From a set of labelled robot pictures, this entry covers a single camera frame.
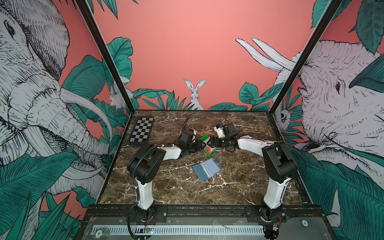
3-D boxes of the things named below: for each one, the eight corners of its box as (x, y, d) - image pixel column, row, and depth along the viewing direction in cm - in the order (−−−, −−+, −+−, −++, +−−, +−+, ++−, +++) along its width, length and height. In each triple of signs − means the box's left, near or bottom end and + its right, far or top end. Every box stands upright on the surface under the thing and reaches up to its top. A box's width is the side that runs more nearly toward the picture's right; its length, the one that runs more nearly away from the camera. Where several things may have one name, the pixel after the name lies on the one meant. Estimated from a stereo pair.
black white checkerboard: (131, 144, 103) (128, 141, 99) (139, 120, 117) (137, 116, 114) (147, 144, 103) (146, 141, 100) (153, 120, 117) (152, 116, 114)
